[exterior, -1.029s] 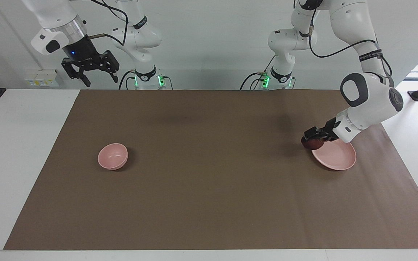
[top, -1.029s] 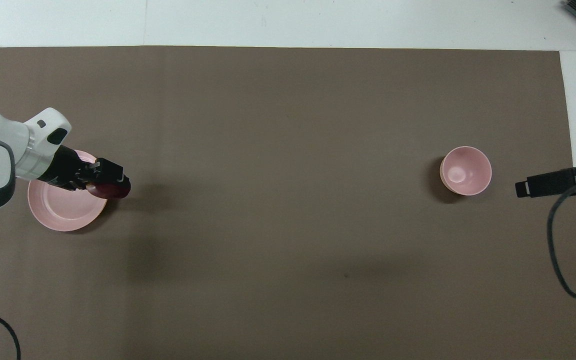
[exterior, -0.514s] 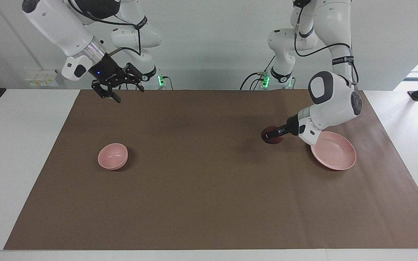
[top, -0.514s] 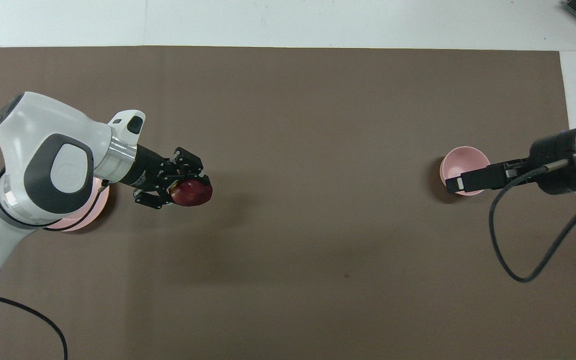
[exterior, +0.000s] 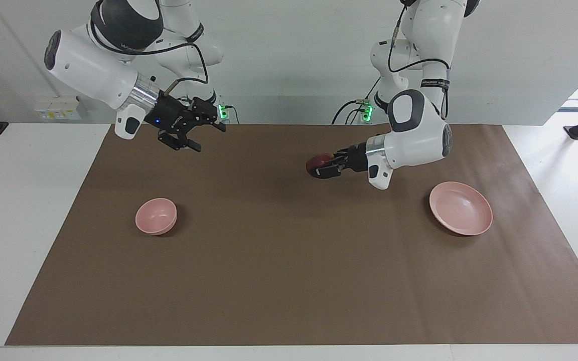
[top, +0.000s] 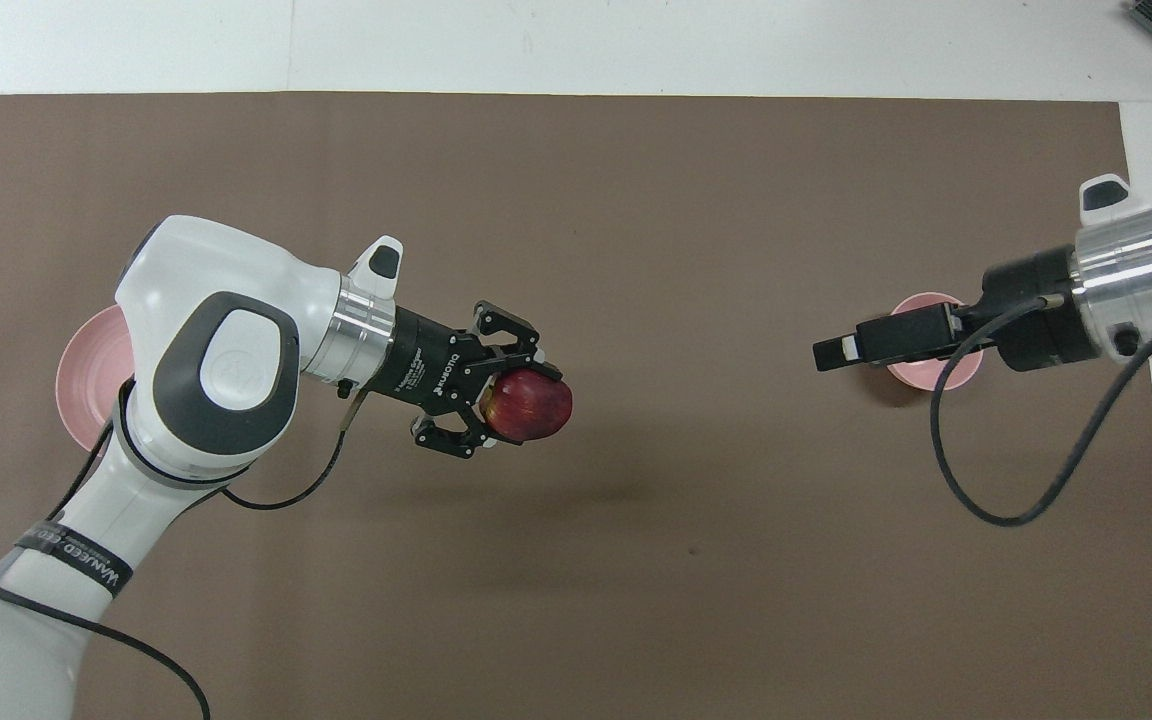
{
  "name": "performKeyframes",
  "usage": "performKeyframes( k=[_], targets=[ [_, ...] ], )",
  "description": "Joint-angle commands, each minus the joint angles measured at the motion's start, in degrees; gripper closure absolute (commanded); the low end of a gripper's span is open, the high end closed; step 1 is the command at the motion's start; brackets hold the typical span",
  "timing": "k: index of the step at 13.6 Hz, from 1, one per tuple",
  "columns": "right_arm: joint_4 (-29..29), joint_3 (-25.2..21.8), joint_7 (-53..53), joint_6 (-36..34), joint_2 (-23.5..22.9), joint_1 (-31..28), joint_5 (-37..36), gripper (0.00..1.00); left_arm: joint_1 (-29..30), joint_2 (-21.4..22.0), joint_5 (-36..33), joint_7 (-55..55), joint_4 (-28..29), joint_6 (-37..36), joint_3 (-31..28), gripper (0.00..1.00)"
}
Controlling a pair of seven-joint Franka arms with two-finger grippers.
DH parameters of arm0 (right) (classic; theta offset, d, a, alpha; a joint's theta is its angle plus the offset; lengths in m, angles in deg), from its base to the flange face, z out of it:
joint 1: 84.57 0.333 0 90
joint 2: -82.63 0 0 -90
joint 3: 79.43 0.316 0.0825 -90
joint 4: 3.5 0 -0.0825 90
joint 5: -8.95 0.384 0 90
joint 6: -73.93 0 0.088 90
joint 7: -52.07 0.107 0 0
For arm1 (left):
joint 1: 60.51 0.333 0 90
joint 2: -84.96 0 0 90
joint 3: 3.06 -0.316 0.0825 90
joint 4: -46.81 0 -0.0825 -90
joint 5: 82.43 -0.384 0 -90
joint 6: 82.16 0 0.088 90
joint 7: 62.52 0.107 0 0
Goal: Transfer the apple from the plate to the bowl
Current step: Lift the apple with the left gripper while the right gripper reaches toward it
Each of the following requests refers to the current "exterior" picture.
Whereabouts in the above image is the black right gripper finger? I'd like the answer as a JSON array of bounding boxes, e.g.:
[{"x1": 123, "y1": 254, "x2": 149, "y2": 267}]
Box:
[
  {"x1": 158, "y1": 128, "x2": 202, "y2": 152},
  {"x1": 189, "y1": 98, "x2": 227, "y2": 133}
]

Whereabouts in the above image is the dark red apple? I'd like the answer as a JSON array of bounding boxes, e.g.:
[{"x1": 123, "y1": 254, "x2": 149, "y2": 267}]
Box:
[{"x1": 306, "y1": 154, "x2": 335, "y2": 177}]

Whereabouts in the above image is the pink bowl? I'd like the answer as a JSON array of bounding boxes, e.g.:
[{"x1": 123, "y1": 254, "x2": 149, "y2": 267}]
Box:
[{"x1": 135, "y1": 198, "x2": 178, "y2": 236}]

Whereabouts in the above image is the pink plate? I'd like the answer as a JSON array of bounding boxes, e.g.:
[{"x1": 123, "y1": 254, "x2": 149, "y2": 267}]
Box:
[{"x1": 429, "y1": 181, "x2": 493, "y2": 236}]

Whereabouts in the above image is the brown table mat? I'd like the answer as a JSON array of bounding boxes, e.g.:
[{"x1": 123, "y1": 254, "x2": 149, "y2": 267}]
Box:
[{"x1": 5, "y1": 123, "x2": 578, "y2": 346}]

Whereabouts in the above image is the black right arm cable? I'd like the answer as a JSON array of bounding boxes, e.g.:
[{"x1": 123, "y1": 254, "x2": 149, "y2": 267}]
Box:
[{"x1": 91, "y1": 20, "x2": 210, "y2": 96}]

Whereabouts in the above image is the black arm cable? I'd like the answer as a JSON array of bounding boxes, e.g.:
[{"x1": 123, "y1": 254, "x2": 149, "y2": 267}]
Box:
[
  {"x1": 91, "y1": 20, "x2": 210, "y2": 96},
  {"x1": 388, "y1": 0, "x2": 451, "y2": 121}
]

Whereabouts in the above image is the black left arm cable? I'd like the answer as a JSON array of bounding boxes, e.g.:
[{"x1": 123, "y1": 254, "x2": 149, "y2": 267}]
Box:
[{"x1": 388, "y1": 0, "x2": 451, "y2": 121}]

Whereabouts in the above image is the white wall socket box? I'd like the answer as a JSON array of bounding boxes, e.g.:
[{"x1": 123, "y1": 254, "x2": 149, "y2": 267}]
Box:
[{"x1": 35, "y1": 96, "x2": 80, "y2": 121}]

